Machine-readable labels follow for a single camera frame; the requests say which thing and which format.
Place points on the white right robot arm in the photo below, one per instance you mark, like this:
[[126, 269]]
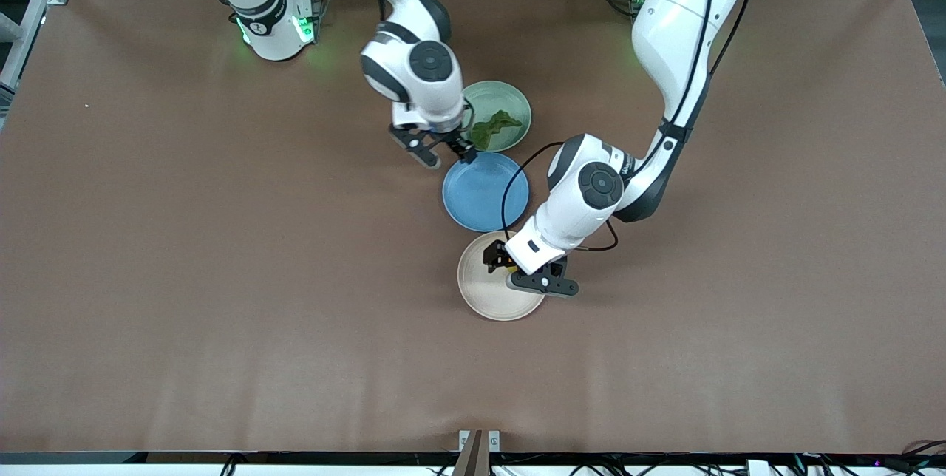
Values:
[[414, 69]]

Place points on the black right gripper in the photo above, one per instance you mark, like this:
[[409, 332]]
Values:
[[451, 140]]

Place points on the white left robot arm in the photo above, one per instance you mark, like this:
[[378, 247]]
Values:
[[672, 25]]

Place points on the pale green round plate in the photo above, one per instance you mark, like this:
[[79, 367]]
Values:
[[510, 95]]

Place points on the blue round plate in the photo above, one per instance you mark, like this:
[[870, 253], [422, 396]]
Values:
[[480, 195]]

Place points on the beige round plate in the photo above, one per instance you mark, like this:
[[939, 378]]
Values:
[[488, 298]]

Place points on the aluminium side rail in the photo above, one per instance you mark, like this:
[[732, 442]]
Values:
[[26, 40]]

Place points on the green lettuce leaf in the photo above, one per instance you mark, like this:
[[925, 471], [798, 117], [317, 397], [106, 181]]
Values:
[[495, 128]]

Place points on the metal table edge bracket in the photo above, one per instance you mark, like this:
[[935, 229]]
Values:
[[473, 457]]

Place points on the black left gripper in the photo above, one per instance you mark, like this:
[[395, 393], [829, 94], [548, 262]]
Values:
[[497, 257]]

